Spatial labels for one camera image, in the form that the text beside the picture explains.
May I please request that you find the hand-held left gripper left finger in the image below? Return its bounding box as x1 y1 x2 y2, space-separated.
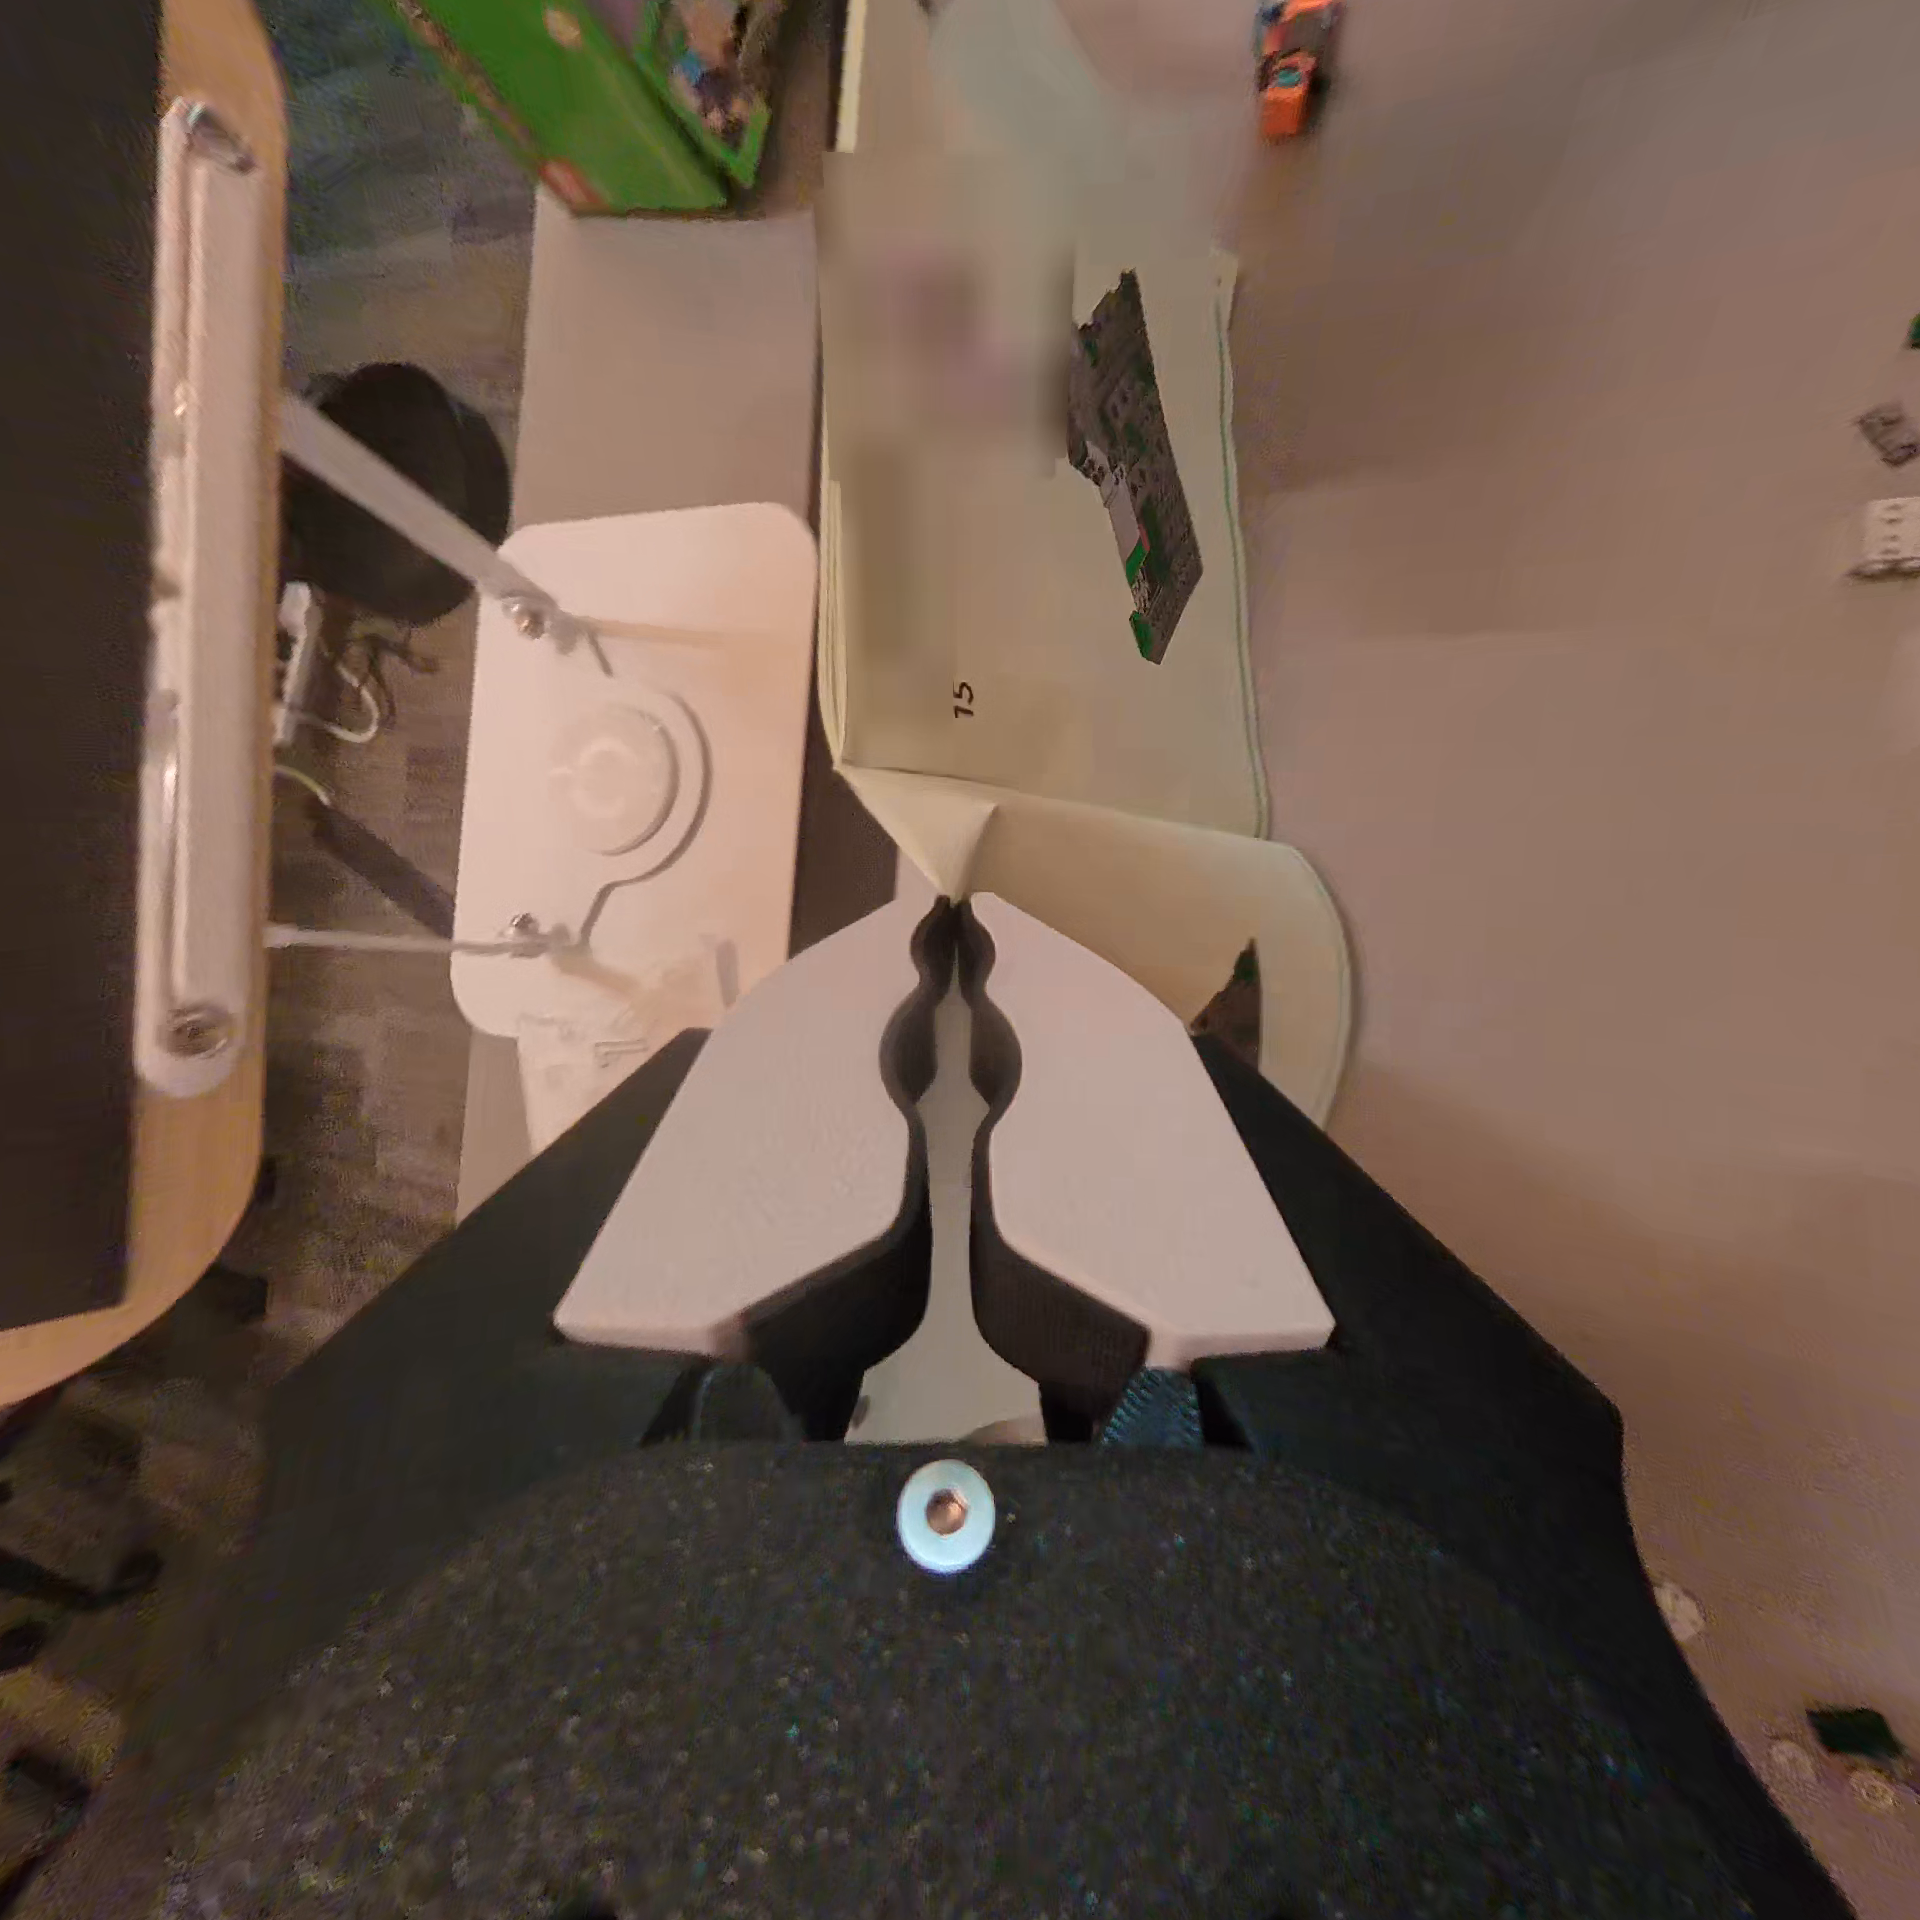
554 894 965 1439

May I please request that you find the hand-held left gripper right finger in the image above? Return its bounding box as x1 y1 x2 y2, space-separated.
966 894 1335 1431

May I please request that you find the pale green instruction booklet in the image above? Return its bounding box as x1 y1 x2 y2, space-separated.
817 142 1352 1128

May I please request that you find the grey desk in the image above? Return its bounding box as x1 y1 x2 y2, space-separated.
458 0 1920 1920

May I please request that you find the white and wood book stand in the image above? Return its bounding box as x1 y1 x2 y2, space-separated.
0 0 822 1406

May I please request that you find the white power strip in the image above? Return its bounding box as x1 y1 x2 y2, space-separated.
274 582 320 744

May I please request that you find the black round bin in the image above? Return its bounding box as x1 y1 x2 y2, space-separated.
283 364 514 625

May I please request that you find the green toy brick set box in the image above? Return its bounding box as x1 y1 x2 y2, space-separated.
400 0 774 214

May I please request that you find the orange toy brick figure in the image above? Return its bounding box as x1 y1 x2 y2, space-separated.
1258 0 1339 142

